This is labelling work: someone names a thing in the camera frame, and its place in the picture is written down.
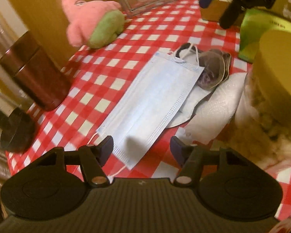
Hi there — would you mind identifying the pink starfish plush toy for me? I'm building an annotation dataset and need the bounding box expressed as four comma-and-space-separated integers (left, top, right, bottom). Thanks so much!
61, 0, 126, 49

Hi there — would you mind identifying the sheer grey curtain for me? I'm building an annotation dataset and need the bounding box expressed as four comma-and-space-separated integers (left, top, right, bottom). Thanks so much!
0, 12, 19, 55

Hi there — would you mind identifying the dark brown wooden canister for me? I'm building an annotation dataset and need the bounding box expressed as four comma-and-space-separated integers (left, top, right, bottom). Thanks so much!
0, 31, 71, 111

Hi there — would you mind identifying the gold lid nut jar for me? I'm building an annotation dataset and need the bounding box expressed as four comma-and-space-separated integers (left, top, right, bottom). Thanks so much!
229, 30, 291, 173

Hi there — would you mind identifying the red white checkered tablecloth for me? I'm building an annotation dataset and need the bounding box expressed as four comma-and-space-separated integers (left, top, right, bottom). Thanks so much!
5, 0, 291, 222

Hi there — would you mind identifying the white mask with black straps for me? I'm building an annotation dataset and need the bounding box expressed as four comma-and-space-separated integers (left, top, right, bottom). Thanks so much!
166, 43, 213, 128

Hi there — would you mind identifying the blue surgical mask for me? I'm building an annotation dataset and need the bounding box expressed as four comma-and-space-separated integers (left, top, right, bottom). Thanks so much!
97, 52, 204, 170

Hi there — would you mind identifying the glass jar with dark base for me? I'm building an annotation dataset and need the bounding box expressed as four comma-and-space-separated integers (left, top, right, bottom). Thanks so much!
0, 92, 36, 153

